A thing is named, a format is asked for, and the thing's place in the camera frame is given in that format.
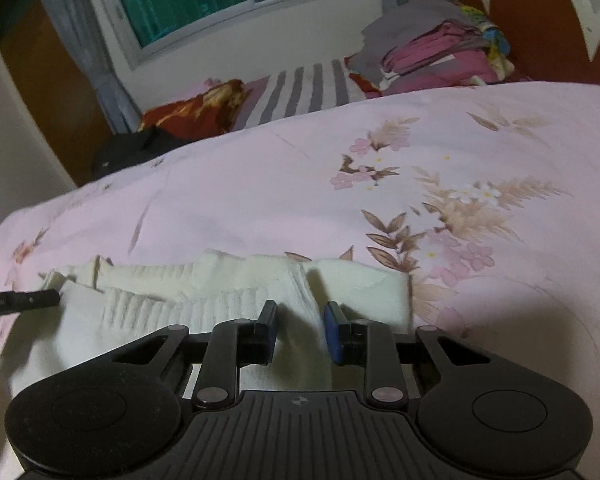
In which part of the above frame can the brown wooden wardrobe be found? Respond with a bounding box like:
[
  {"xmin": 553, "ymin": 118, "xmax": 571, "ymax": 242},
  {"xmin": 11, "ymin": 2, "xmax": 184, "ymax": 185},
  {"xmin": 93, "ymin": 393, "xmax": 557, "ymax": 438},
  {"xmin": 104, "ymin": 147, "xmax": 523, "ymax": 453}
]
[{"xmin": 0, "ymin": 0, "xmax": 113, "ymax": 186}]

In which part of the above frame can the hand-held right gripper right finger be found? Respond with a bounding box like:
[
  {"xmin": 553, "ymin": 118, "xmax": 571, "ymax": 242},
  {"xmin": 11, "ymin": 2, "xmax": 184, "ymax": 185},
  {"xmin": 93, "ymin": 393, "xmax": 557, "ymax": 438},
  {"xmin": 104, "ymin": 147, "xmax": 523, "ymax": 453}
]
[{"xmin": 324, "ymin": 301, "xmax": 491, "ymax": 406}]

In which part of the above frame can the sliding glass window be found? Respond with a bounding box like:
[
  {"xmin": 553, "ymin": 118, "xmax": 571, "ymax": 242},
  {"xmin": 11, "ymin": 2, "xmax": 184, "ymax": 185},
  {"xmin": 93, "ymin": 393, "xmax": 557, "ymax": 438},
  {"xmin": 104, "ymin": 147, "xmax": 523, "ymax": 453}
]
[{"xmin": 102, "ymin": 0, "xmax": 381, "ymax": 68}]

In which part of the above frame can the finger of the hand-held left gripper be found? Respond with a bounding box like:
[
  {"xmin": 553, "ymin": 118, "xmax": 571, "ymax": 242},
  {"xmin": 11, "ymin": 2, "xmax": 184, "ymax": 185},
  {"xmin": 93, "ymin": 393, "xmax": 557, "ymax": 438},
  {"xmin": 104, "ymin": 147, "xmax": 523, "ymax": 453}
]
[{"xmin": 0, "ymin": 287, "xmax": 61, "ymax": 317}]

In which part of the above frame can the red and white headboard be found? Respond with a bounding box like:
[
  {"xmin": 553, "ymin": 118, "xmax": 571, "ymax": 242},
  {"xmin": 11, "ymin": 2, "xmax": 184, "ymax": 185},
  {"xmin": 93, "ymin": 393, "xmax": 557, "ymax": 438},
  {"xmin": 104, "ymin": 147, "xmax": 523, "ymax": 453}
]
[{"xmin": 415, "ymin": 0, "xmax": 600, "ymax": 83}]

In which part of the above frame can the white knitted sweater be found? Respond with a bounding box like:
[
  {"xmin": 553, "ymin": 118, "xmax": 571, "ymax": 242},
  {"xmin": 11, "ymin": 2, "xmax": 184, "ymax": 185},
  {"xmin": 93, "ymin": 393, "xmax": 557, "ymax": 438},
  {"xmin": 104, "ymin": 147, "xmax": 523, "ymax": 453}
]
[{"xmin": 0, "ymin": 249, "xmax": 412, "ymax": 480}]

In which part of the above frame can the black cloth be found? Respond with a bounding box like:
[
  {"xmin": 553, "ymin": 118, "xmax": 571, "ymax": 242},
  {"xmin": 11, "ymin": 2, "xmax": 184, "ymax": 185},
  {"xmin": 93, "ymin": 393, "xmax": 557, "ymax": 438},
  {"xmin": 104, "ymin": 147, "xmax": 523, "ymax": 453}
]
[{"xmin": 91, "ymin": 125, "xmax": 186, "ymax": 181}]

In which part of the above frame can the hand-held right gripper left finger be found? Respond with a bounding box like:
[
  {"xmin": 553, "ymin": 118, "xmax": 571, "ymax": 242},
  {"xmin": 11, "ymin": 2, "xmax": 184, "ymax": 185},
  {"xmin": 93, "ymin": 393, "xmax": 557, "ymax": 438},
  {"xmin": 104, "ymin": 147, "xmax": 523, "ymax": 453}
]
[{"xmin": 111, "ymin": 301, "xmax": 279, "ymax": 408}]

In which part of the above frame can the pile of folded clothes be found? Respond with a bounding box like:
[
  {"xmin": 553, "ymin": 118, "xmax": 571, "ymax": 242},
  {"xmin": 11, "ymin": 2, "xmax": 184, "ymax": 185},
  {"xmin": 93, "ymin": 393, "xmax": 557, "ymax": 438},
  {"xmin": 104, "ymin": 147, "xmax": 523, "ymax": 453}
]
[{"xmin": 347, "ymin": 0, "xmax": 516, "ymax": 98}]

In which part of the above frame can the pink floral bed sheet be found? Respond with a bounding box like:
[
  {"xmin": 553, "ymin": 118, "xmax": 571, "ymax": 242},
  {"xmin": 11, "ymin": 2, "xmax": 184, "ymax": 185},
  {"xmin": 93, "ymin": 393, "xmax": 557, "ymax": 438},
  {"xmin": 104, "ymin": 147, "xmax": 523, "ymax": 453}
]
[{"xmin": 0, "ymin": 81, "xmax": 600, "ymax": 480}]

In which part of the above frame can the red patterned cloth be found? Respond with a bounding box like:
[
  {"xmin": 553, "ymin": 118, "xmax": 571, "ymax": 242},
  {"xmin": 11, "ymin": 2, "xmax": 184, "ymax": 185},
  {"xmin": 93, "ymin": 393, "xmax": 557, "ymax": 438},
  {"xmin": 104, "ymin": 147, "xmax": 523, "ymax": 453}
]
[{"xmin": 140, "ymin": 78, "xmax": 248, "ymax": 138}]

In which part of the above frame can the grey striped cloth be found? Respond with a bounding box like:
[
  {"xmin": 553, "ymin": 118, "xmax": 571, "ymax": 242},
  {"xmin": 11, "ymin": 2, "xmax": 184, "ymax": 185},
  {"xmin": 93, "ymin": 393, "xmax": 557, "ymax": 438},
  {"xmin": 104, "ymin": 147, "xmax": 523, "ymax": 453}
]
[{"xmin": 235, "ymin": 58, "xmax": 366, "ymax": 131}]

